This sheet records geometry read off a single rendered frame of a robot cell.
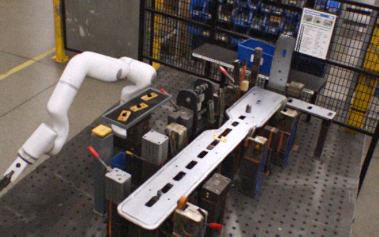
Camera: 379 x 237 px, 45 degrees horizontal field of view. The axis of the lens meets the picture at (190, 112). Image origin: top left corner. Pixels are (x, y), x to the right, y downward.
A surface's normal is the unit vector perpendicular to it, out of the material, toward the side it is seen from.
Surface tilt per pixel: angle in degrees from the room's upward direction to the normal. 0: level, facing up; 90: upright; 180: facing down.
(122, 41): 92
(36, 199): 0
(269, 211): 0
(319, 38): 90
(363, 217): 0
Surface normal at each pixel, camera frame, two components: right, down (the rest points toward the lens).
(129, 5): -0.38, 0.44
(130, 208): 0.09, -0.86
